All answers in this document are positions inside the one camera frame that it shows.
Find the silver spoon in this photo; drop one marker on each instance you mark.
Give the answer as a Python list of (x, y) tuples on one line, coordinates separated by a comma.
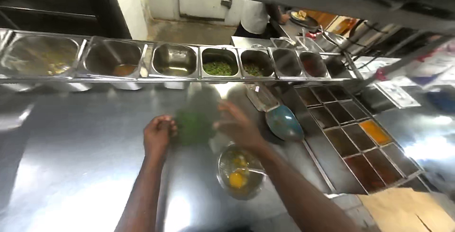
[(257, 171)]

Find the row of steel food pans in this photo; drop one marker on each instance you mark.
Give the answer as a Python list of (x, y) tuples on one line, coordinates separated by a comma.
[(176, 58)]

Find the white plastic bags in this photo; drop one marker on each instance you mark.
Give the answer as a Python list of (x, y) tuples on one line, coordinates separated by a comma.
[(433, 65)]

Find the white printed sheet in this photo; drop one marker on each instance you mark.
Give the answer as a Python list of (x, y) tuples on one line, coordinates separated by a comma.
[(400, 95)]

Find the person's left fingers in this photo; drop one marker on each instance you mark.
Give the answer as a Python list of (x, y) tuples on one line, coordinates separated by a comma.
[(171, 123)]

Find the person's left hand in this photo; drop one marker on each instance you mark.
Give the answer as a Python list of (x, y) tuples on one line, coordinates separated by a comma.
[(155, 136)]

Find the chopped green herbs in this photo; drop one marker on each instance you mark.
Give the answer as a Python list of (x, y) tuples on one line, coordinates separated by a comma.
[(217, 69)]

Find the orange powder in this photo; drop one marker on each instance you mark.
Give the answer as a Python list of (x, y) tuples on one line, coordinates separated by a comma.
[(375, 131)]

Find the white door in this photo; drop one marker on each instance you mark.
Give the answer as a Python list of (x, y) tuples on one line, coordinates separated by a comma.
[(202, 4)]

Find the pink tied cloth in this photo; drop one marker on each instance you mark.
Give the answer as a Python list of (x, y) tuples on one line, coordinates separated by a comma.
[(380, 74)]

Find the large steel pot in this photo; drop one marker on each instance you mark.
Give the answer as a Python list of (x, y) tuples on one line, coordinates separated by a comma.
[(330, 43)]

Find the dark metal rack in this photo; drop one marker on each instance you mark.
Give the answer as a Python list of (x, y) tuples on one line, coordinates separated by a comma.
[(99, 8)]

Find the steel compartment spice tray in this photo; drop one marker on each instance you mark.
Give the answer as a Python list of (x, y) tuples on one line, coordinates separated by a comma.
[(362, 151)]

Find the round black plate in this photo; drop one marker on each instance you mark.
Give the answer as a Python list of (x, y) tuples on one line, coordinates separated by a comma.
[(310, 23)]

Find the yellow food pieces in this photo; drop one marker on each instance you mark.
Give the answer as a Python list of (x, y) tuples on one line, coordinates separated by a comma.
[(58, 68)]

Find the person's right forearm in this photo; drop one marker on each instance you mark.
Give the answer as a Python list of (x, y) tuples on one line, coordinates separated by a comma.
[(298, 193)]

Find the person's right hand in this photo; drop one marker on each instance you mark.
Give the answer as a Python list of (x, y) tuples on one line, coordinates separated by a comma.
[(243, 130)]

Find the blurred green herbs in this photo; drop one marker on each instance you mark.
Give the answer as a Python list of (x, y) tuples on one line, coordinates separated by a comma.
[(192, 127)]

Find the brown paper sheet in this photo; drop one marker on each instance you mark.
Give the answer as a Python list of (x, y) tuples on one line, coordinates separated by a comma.
[(405, 207)]

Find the person's right fingers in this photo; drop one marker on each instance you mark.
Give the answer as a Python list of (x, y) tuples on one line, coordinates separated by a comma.
[(233, 111)]

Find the clear rectangular plastic container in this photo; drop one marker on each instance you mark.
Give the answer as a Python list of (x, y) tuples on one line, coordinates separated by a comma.
[(262, 98)]

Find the white long utensil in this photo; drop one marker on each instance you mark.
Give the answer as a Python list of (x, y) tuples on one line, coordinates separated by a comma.
[(144, 63)]

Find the mixed green chopped vegetables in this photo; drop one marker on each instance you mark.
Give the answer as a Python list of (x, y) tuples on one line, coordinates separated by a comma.
[(253, 70)]

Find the yellow egg yolk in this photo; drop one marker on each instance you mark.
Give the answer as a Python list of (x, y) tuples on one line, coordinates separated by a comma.
[(236, 179), (239, 162)]

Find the large teal ladle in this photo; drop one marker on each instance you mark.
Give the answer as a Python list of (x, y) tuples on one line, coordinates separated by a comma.
[(285, 123)]

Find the clear round mixing bowl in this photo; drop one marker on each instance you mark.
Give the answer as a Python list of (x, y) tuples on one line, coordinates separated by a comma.
[(245, 191)]

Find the orange sauce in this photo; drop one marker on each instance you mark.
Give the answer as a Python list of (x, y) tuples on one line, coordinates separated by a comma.
[(124, 70)]

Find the food portion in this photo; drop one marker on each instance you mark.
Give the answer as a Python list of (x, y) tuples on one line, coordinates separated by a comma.
[(301, 14)]

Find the person's left forearm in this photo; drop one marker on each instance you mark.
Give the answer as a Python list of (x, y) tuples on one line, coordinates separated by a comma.
[(147, 189)]

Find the red sauce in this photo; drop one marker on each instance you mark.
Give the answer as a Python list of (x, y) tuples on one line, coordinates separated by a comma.
[(314, 69)]

